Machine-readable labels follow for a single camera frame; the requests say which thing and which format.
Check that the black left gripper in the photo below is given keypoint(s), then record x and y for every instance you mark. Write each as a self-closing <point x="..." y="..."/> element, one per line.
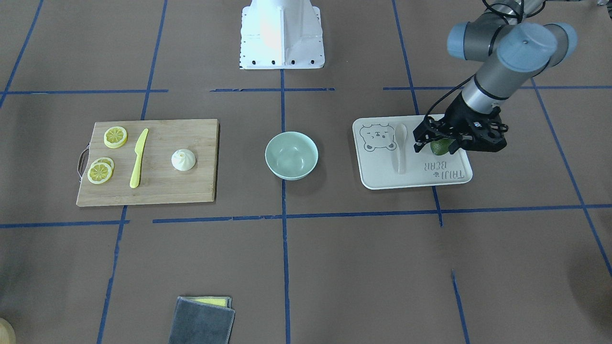
<point x="460" y="114"/>

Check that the cream plastic spoon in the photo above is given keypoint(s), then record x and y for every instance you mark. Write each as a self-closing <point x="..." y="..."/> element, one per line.
<point x="400" y="136"/>

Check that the white steamed bun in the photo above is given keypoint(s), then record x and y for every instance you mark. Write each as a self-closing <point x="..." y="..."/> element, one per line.
<point x="183" y="160"/>

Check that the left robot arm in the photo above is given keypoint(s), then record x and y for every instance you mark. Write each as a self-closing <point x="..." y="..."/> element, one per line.
<point x="511" y="50"/>

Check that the mint green bowl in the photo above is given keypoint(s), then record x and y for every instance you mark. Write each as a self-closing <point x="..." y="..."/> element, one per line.
<point x="291" y="155"/>

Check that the cream bear tray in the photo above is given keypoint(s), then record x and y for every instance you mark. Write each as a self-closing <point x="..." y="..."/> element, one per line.
<point x="375" y="144"/>

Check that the yellow sponge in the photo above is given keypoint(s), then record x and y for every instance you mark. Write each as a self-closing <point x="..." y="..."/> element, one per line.
<point x="216" y="301"/>

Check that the bamboo cutting board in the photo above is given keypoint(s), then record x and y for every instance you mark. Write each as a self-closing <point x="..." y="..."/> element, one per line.
<point x="160" y="183"/>

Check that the yellow plastic knife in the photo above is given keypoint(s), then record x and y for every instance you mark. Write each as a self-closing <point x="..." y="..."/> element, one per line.
<point x="137" y="168"/>

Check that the lemon slice top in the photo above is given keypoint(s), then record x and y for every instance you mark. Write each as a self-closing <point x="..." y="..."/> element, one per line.
<point x="115" y="137"/>

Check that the lemon slice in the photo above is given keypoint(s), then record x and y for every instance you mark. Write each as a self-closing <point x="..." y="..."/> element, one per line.
<point x="107" y="160"/>
<point x="115" y="137"/>
<point x="99" y="173"/>

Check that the lemon slice behind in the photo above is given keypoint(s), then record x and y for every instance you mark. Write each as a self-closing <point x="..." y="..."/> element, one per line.
<point x="107" y="160"/>

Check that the lemon slice front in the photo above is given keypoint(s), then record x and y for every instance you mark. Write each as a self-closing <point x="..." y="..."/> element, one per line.
<point x="99" y="173"/>

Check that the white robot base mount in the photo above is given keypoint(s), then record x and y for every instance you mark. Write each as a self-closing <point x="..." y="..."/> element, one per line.
<point x="281" y="34"/>

